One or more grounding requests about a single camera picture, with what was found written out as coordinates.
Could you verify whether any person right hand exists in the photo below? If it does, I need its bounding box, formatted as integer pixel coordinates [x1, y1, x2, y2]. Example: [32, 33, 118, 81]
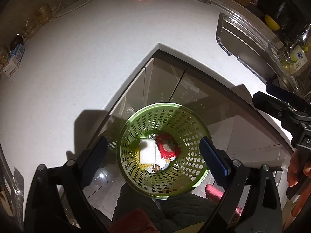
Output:
[283, 149, 310, 231]

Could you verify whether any red snack wrapper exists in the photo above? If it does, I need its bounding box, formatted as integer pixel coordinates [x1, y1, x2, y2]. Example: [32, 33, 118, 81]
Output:
[155, 133, 181, 159]

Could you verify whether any dish soap bottle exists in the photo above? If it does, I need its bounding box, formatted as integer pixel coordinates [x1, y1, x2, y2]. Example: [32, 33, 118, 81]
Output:
[289, 42, 310, 74]

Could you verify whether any yellow bread piece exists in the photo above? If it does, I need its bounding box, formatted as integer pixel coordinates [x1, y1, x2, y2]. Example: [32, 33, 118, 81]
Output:
[135, 148, 152, 169]

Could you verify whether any white sponge block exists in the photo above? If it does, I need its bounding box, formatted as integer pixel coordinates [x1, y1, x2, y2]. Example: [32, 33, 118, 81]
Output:
[139, 138, 158, 164]

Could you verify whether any amber glass jar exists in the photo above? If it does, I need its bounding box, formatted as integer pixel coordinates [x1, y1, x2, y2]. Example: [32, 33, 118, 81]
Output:
[35, 3, 52, 25]

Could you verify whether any blue white milk carton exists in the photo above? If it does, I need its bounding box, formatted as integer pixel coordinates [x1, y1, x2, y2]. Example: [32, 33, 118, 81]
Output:
[3, 44, 25, 77]

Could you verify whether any white power cable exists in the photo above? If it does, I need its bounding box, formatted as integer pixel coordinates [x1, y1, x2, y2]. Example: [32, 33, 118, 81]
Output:
[34, 0, 98, 18]

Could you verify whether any green plastic trash basket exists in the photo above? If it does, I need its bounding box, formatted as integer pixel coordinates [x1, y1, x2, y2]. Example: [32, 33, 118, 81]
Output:
[117, 103, 210, 200]

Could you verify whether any yellow bowl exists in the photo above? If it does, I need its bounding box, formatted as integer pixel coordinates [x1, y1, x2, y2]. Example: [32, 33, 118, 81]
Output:
[264, 14, 280, 31]

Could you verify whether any dark round jar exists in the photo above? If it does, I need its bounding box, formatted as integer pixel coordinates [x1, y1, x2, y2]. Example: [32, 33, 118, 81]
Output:
[10, 34, 24, 51]

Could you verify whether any stainless steel sink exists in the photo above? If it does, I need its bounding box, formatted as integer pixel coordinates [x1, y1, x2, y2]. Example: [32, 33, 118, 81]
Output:
[216, 13, 298, 91]

